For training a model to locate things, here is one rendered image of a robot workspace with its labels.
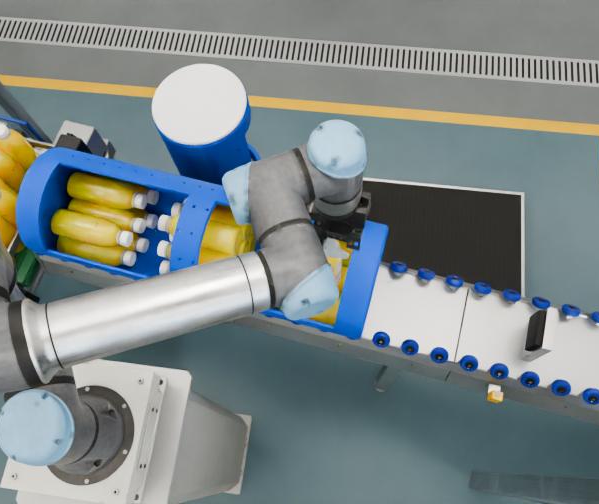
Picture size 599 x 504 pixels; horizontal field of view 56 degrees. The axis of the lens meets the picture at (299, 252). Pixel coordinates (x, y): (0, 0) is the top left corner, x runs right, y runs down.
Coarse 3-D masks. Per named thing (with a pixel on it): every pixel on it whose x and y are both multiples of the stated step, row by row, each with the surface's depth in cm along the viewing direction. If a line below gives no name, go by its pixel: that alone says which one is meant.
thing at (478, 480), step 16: (480, 480) 205; (496, 480) 186; (512, 480) 170; (528, 480) 157; (544, 480) 146; (560, 480) 136; (576, 480) 127; (592, 480) 120; (512, 496) 181; (528, 496) 154; (544, 496) 143; (560, 496) 134; (576, 496) 125; (592, 496) 118
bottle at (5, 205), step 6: (0, 192) 153; (6, 192) 154; (0, 198) 153; (6, 198) 154; (12, 198) 156; (0, 204) 153; (6, 204) 154; (12, 204) 156; (0, 210) 154; (6, 210) 155; (12, 210) 157; (6, 216) 158; (12, 216) 159; (12, 222) 161
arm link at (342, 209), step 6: (360, 192) 82; (318, 198) 81; (354, 198) 81; (318, 204) 83; (324, 204) 82; (330, 204) 81; (342, 204) 81; (348, 204) 81; (354, 204) 83; (324, 210) 83; (330, 210) 83; (336, 210) 82; (342, 210) 83; (348, 210) 83
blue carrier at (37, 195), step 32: (64, 160) 139; (96, 160) 141; (32, 192) 135; (64, 192) 153; (160, 192) 156; (192, 192) 134; (224, 192) 136; (32, 224) 136; (192, 224) 130; (64, 256) 142; (160, 256) 156; (192, 256) 130; (352, 256) 125; (352, 288) 124; (288, 320) 137; (352, 320) 127
